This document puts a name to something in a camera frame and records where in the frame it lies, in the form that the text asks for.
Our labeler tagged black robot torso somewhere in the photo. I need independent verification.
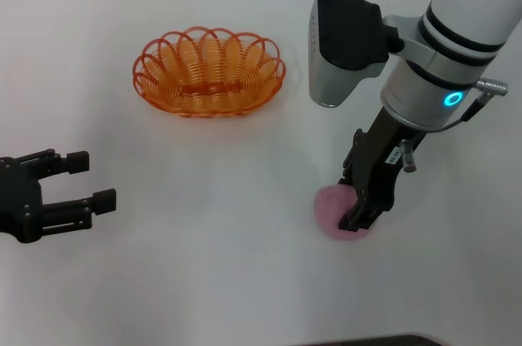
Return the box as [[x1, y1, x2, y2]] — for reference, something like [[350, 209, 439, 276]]
[[285, 333, 445, 346]]

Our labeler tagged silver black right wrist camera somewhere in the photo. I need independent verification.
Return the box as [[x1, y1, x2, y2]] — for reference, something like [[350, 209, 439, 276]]
[[308, 0, 405, 109]]

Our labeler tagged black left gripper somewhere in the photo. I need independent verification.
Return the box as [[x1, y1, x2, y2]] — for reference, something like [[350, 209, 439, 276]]
[[0, 149, 117, 244]]

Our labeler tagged small silver red-tipped connector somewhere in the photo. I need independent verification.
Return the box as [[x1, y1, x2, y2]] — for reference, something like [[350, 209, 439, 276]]
[[398, 138, 418, 172]]

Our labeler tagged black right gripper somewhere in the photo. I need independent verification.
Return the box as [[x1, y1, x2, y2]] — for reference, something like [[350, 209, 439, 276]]
[[337, 107, 427, 233]]

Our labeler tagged silver plug with black cable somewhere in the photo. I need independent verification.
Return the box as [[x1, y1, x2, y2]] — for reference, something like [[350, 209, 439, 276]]
[[442, 78, 511, 131]]

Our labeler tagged orange woven plastic basket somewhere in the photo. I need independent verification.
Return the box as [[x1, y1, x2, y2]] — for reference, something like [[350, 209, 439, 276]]
[[131, 26, 286, 118]]

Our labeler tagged silver camera mount bracket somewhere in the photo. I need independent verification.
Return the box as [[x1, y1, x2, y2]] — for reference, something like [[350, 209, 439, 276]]
[[383, 14, 440, 65]]

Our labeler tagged pink plush peach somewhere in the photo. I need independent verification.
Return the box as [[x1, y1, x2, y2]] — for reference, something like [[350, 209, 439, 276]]
[[312, 184, 374, 242]]

